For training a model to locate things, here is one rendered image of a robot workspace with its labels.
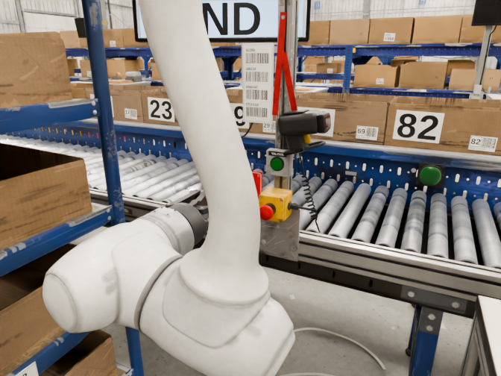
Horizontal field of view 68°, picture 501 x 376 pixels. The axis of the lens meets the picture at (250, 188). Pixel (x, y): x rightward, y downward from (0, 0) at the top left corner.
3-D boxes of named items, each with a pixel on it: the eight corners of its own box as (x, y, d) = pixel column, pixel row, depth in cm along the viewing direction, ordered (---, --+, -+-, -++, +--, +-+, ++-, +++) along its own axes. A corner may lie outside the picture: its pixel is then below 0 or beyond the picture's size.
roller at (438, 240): (424, 271, 94) (427, 254, 93) (429, 203, 138) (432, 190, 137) (446, 276, 92) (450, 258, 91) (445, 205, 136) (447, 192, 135)
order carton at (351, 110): (287, 138, 161) (288, 98, 155) (308, 127, 186) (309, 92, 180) (383, 147, 144) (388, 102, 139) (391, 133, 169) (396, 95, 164)
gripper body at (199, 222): (194, 214, 56) (224, 195, 64) (150, 205, 60) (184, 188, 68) (197, 259, 59) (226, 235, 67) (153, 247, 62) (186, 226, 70)
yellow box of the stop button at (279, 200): (255, 221, 98) (255, 195, 96) (268, 210, 105) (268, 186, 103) (308, 231, 92) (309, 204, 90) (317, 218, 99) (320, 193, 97)
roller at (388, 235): (371, 259, 100) (373, 243, 98) (393, 198, 144) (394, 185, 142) (391, 264, 98) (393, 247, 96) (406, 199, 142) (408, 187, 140)
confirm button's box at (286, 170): (265, 174, 99) (265, 150, 97) (269, 171, 102) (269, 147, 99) (288, 178, 96) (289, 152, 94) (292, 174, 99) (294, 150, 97)
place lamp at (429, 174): (417, 184, 135) (420, 165, 133) (418, 183, 137) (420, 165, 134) (439, 187, 133) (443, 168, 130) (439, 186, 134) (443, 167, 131)
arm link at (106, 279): (118, 262, 58) (188, 301, 54) (24, 321, 45) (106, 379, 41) (124, 201, 54) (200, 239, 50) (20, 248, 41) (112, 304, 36)
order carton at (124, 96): (88, 119, 209) (83, 88, 204) (126, 113, 234) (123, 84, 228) (143, 124, 193) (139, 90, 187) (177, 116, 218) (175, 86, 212)
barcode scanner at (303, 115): (326, 156, 87) (323, 110, 84) (279, 157, 92) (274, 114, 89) (333, 150, 92) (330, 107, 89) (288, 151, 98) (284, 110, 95)
